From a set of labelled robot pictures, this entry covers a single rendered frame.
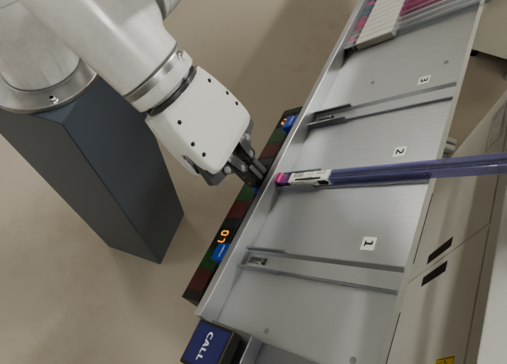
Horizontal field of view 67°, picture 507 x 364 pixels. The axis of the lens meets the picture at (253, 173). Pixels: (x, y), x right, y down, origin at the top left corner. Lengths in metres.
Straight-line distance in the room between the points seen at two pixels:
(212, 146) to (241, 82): 1.15
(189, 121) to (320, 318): 0.24
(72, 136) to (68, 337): 0.73
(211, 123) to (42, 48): 0.29
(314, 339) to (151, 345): 0.88
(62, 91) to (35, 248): 0.81
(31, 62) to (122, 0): 0.26
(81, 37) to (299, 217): 0.29
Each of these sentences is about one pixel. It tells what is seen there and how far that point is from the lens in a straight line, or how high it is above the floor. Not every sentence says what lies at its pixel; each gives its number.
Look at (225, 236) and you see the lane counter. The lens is 0.53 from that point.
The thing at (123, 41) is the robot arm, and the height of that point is 0.90.
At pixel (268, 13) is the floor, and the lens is 1.90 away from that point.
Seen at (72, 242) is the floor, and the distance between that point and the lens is 1.36.
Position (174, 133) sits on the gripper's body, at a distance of 0.43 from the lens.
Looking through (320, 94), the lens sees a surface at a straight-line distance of 0.58.
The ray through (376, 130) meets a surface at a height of 0.80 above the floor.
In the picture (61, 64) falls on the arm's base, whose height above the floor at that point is 0.74.
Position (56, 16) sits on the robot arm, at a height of 0.93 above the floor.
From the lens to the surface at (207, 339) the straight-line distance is 0.37.
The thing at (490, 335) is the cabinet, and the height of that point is 0.62.
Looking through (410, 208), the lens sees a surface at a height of 0.84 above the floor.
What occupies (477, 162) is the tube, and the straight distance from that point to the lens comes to 0.37.
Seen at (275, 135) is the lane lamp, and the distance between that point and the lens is 0.62.
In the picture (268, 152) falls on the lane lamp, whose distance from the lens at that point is 0.60.
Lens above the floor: 1.16
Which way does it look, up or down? 60 degrees down
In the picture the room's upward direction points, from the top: straight up
